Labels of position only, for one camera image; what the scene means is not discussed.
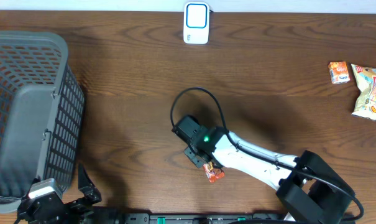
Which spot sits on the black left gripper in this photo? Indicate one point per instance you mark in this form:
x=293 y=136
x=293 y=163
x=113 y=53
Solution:
x=81 y=210

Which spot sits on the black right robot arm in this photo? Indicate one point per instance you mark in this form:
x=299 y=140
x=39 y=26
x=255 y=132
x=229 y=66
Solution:
x=306 y=185

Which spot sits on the white barcode scanner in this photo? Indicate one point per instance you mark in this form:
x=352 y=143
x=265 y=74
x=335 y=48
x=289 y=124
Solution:
x=196 y=23

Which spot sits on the small orange tissue pack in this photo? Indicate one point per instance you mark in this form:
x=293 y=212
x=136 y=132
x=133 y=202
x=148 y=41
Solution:
x=338 y=72

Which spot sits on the dark grey plastic basket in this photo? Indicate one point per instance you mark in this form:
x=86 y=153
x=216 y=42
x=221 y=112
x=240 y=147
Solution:
x=41 y=112

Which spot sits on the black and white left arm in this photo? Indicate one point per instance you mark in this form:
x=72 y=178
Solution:
x=100 y=214

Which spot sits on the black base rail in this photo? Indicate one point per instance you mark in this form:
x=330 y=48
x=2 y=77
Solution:
x=219 y=218

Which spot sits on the red orange candy bar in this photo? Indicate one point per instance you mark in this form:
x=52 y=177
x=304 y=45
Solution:
x=213 y=172

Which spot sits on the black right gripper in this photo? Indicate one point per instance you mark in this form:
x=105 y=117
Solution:
x=194 y=158

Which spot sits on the cream snack bag blue edges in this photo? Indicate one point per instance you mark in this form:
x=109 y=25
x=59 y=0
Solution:
x=365 y=105

